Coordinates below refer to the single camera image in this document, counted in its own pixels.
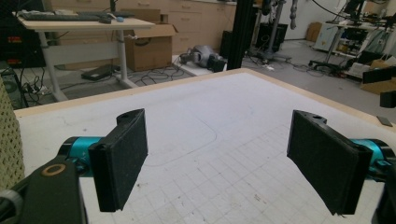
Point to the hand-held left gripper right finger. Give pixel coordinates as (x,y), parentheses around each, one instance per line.
(327,165)

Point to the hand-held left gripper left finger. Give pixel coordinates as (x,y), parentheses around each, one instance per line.
(120,161)

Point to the white equipment table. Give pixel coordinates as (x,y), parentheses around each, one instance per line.
(342,34)

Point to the small cardboard box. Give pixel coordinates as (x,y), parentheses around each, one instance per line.
(313,31)

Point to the flat black box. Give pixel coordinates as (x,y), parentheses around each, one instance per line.
(99,72)

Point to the white grid mat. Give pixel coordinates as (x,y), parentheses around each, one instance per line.
(218,118)

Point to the green woven basket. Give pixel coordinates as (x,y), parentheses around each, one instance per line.
(9,149)

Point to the white desk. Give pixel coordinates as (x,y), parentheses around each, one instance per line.
(93,53)

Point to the metal stand with base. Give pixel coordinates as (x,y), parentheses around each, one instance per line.
(274,37)

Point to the large cardboard box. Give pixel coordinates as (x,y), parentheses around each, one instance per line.
(149,49)

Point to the white floor board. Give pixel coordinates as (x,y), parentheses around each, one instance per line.
(193,70)

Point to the grey robot device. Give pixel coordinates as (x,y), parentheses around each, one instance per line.
(200,56)

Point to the blue computer mouse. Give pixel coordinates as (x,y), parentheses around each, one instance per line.
(120,19)

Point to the black equipment rack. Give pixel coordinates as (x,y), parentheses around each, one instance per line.
(18,43)

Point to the black keyboard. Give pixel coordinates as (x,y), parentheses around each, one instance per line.
(59,17)

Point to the wooden cabinets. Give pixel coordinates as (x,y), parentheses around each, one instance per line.
(199,21)

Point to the black aluminium frame post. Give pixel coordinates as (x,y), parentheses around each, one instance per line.
(240,34)

